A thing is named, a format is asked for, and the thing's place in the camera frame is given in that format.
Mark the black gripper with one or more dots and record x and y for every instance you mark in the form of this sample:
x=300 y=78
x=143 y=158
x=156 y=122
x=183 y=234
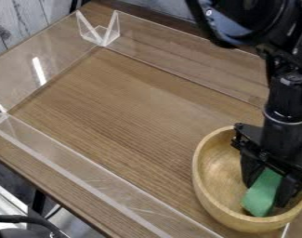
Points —
x=272 y=146

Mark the light wooden bowl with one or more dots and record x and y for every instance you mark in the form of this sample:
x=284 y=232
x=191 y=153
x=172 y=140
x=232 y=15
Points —
x=220 y=189

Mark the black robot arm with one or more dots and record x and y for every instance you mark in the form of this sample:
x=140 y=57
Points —
x=268 y=25

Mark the clear acrylic barrier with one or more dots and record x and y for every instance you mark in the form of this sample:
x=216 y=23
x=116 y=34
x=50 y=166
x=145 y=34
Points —
x=108 y=99

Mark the green rectangular block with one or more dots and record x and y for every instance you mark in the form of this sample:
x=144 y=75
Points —
x=259 y=201

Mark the black table leg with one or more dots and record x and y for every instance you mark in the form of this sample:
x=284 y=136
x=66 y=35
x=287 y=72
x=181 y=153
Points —
x=38 y=202

